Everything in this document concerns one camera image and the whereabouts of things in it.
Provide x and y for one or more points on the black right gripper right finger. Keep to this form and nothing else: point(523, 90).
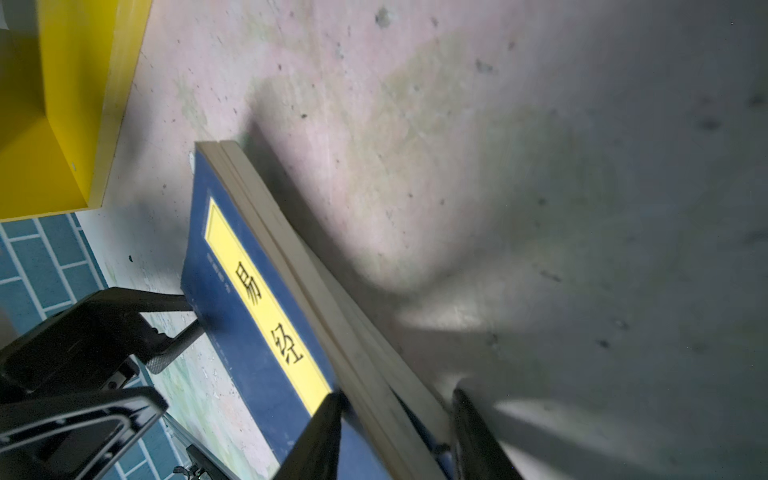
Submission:
point(477, 453)

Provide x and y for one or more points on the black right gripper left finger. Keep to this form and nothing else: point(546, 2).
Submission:
point(315, 456)

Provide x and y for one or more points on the navy book yellow label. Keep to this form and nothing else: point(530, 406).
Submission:
point(264, 341)

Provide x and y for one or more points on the yellow pink blue bookshelf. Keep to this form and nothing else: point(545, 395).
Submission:
point(67, 68)

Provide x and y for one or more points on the aluminium frame rail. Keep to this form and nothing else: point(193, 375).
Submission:
point(203, 463)

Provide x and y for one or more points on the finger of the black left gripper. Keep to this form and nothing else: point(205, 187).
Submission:
point(93, 344)
point(75, 436)

